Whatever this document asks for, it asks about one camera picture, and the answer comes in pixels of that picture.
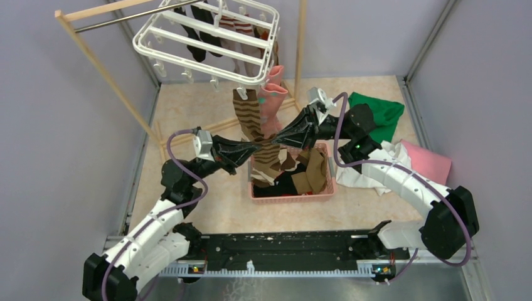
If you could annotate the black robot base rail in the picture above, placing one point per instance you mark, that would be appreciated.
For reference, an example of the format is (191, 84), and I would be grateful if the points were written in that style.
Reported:
(357, 253)

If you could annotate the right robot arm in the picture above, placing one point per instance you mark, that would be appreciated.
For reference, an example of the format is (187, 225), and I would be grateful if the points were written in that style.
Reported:
(448, 216)

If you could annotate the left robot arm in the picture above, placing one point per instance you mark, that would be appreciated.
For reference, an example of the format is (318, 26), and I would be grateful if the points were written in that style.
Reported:
(162, 216)

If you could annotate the pile of socks in basket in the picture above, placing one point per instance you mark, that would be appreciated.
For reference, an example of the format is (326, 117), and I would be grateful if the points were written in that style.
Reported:
(305, 173)

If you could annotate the pink cloth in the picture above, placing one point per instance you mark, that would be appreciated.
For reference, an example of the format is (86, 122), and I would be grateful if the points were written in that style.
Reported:
(433, 166)

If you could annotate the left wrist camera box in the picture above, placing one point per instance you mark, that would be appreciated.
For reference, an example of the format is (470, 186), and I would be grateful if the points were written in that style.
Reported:
(203, 144)

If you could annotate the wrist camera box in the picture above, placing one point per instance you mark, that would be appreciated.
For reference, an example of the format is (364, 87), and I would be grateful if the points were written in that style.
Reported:
(319, 100)
(203, 144)

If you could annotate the pink plastic basket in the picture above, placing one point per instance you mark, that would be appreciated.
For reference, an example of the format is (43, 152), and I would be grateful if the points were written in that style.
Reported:
(329, 191)

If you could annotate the white cloth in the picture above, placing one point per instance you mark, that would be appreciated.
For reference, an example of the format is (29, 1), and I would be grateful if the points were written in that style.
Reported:
(387, 169)

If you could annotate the pink sock with teal spots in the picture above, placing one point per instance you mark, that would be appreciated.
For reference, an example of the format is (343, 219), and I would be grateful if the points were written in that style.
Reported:
(275, 75)

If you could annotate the wooden clothes rack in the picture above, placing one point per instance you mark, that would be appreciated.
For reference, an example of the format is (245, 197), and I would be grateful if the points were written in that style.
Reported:
(115, 8)

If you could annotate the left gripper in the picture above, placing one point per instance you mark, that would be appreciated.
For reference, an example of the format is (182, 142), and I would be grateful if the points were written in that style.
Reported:
(235, 150)

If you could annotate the brown striped sock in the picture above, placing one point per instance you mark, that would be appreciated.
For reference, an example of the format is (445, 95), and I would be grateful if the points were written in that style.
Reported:
(248, 114)
(267, 163)

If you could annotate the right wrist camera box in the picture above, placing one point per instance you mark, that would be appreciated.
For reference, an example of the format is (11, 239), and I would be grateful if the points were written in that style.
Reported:
(319, 100)

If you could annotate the green shirt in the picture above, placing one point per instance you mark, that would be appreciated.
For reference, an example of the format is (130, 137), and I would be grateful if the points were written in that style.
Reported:
(386, 115)

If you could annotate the white plastic clip hanger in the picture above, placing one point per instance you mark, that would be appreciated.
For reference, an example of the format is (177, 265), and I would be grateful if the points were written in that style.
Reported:
(227, 40)

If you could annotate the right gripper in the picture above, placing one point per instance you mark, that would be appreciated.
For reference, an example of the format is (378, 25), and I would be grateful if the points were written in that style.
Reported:
(298, 133)

